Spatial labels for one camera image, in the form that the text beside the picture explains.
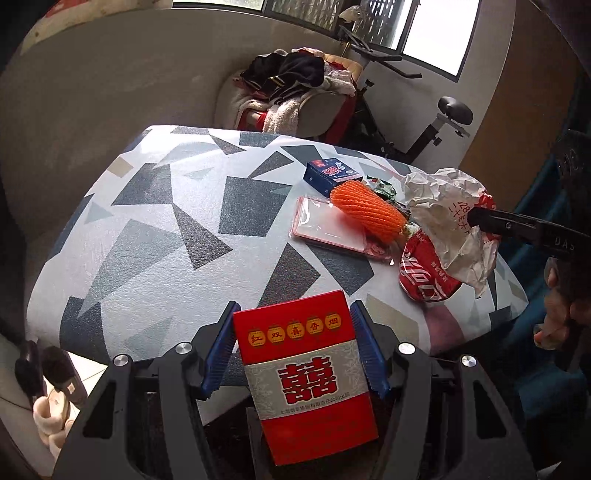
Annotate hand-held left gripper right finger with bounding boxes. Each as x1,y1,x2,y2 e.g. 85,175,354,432
348,300,539,480

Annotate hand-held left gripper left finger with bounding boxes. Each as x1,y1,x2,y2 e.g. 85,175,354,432
51,301,243,480

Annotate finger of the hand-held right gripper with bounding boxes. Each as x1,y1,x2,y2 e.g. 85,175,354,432
468,207,551,239

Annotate red cigarette box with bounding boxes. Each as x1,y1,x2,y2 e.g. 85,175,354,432
232,292,379,466

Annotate white paper bag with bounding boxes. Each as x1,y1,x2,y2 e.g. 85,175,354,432
399,167,502,298

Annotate crushed red soda can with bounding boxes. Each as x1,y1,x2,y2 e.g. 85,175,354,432
398,224,462,303

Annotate clear plastic tray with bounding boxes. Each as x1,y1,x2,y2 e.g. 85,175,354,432
292,195,398,263

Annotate orange foam fruit net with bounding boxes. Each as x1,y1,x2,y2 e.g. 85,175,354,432
329,180,407,245

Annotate small blue box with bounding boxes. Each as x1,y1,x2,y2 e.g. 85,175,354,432
303,156,362,193

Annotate person's right hand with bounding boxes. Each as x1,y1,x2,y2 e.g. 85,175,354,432
533,258,578,347

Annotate blue curtain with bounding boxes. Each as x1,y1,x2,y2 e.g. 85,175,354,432
499,78,591,407

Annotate brown wooden panel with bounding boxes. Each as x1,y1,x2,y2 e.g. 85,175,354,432
459,0,583,185

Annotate geometric patterned table cover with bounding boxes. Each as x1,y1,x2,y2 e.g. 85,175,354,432
25,124,529,388

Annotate green candy wrapper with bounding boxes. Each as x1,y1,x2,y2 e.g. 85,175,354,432
367,176,411,217

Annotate dark slippers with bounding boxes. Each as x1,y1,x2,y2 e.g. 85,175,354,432
14,340,88,408

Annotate black exercise bike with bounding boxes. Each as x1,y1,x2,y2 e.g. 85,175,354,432
337,7,474,164

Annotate fluffy beige slipper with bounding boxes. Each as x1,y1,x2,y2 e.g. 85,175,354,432
32,390,75,452

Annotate window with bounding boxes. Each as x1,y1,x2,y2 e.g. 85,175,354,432
173,0,481,77

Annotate beige armchair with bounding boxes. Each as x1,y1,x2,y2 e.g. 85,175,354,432
215,53,365,141

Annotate white pink cloth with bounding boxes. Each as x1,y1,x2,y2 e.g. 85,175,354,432
323,60,357,96

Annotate red cloth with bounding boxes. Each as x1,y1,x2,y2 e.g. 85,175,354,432
235,95,356,144

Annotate white fleece cloth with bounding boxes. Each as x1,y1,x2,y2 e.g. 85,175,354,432
265,95,305,134

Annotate dark jacket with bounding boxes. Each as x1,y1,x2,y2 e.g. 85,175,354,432
242,51,328,100

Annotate beige printed cloth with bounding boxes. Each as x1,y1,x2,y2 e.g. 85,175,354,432
21,0,88,51

